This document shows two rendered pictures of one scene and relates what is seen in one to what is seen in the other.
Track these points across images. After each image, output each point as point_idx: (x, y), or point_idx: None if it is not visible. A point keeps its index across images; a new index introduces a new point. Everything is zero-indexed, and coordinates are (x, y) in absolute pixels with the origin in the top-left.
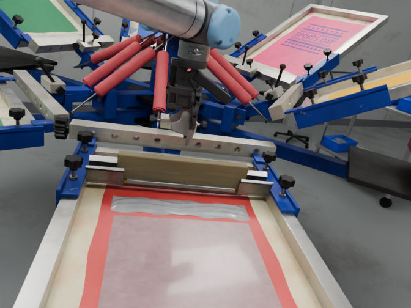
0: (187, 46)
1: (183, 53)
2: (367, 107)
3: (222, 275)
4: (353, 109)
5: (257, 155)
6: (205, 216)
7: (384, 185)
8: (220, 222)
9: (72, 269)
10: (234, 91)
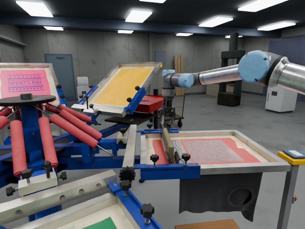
0: (174, 90)
1: (173, 93)
2: (142, 96)
3: (211, 145)
4: (140, 98)
5: (138, 130)
6: (182, 146)
7: (140, 120)
8: (184, 144)
9: None
10: (85, 118)
